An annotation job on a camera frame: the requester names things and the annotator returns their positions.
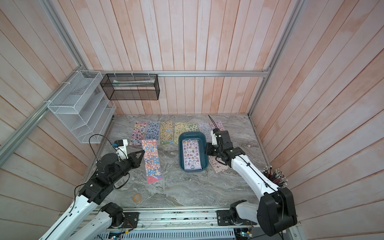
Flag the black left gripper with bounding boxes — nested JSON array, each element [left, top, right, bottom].
[[110, 150, 146, 185]]

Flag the pink food sticker sheet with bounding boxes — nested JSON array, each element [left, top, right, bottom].
[[209, 156, 229, 173]]

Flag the blue red character sheet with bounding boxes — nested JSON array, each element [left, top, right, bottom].
[[142, 140, 162, 184]]

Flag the pink character sticker sheet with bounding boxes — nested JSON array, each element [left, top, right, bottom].
[[209, 121, 225, 131]]

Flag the lilac gem sticker sheet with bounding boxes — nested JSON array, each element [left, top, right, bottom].
[[198, 122, 212, 142]]

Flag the purple doll sticker sheet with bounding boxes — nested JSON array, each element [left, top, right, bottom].
[[182, 139, 202, 171]]

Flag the blue penguin sticker sheet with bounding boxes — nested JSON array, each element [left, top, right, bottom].
[[146, 122, 161, 141]]

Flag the white green sticker sheet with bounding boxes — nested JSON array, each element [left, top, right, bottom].
[[186, 123, 200, 132]]

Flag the teal plastic storage box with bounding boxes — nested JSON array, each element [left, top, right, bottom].
[[178, 132, 209, 173]]

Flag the yellow animal sticker sheet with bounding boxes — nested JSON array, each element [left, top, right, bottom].
[[160, 121, 174, 145]]

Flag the green panda sticker sheet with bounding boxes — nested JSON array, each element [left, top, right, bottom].
[[174, 122, 188, 145]]

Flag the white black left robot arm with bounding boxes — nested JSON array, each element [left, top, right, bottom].
[[41, 150, 145, 240]]

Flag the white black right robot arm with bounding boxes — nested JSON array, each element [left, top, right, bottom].
[[205, 128, 298, 237]]

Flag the red cup of pencils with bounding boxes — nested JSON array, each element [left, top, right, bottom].
[[262, 166, 288, 188]]

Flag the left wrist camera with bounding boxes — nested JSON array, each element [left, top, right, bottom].
[[114, 139, 129, 160]]

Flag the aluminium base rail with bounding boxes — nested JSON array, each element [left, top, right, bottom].
[[51, 205, 302, 232]]

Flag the black wire mesh basket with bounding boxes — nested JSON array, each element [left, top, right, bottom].
[[101, 73, 160, 101]]

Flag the white wire mesh shelf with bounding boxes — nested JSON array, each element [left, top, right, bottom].
[[48, 71, 116, 144]]

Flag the aluminium frame bar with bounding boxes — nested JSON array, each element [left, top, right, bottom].
[[96, 70, 270, 77]]

